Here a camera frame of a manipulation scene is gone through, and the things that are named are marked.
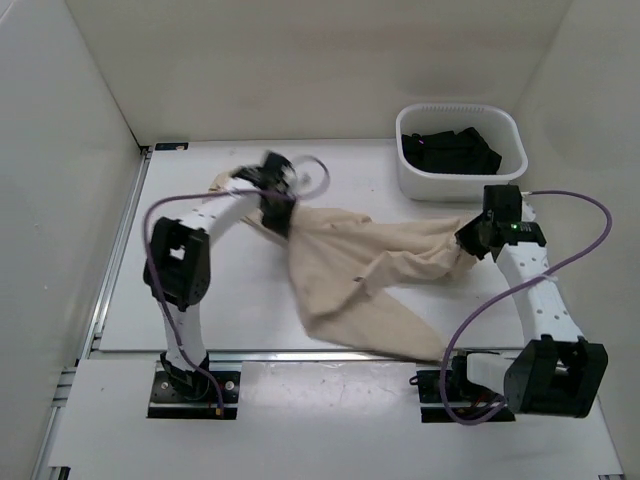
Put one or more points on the aluminium front rail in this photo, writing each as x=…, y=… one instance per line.
x=331, y=383

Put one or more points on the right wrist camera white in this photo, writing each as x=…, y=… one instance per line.
x=528, y=212

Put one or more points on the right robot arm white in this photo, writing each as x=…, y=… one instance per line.
x=558, y=372

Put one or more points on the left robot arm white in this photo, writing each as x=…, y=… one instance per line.
x=178, y=265

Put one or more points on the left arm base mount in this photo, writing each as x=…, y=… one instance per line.
x=167, y=403

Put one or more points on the dark corner sticker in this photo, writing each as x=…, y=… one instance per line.
x=171, y=146

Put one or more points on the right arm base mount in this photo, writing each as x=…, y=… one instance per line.
x=445, y=395

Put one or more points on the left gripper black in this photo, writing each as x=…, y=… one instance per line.
x=283, y=225

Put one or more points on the beige trousers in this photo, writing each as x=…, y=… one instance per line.
x=341, y=262

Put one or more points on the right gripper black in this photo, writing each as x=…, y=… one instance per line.
x=463, y=237

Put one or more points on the black trousers in basket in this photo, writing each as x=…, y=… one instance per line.
x=462, y=153

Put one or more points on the white plastic basket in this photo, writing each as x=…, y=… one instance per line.
x=497, y=127

